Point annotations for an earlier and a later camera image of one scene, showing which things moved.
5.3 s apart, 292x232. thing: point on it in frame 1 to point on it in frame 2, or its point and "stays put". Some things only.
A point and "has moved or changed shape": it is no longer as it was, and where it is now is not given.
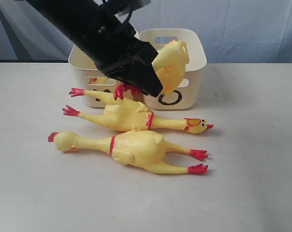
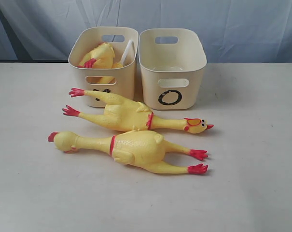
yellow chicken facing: x=126 y=115 stays put
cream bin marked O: x=185 y=96 stays put
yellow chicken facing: x=132 y=148 stays put
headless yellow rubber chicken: x=171 y=65 has moved or changed shape
